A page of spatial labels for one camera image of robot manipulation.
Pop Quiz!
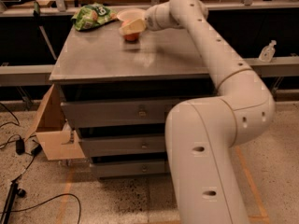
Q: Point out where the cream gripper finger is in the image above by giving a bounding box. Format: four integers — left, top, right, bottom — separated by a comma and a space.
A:
119, 21, 139, 35

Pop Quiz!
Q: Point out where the red apple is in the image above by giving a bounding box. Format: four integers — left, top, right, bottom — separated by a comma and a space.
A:
123, 33, 139, 42

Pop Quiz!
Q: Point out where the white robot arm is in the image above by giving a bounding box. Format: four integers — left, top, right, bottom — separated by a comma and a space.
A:
144, 0, 275, 224

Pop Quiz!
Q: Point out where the white paper bowl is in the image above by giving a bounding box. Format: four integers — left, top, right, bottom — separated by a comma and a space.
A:
117, 8, 145, 21

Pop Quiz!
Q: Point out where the green chip bag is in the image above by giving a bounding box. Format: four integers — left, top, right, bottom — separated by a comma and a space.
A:
71, 3, 117, 31

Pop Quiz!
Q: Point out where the grey drawer cabinet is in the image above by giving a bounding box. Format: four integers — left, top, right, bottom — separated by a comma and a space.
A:
50, 19, 223, 179

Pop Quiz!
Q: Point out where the clear sanitizer bottle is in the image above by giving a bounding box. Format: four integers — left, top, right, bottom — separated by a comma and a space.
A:
259, 40, 277, 63

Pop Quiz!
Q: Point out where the brown cardboard box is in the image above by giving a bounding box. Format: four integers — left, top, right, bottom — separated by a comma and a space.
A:
25, 85, 85, 161

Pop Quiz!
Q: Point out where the black power adapter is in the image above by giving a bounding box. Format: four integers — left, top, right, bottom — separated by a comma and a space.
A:
16, 138, 25, 155

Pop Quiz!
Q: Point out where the black tripod leg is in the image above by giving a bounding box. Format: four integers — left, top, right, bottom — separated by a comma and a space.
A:
0, 181, 26, 224

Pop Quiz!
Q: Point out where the grey metal rail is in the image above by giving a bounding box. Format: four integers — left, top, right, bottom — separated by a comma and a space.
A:
0, 64, 53, 87

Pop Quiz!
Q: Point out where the black floor cable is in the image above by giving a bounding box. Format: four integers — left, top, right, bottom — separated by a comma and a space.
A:
0, 193, 82, 224

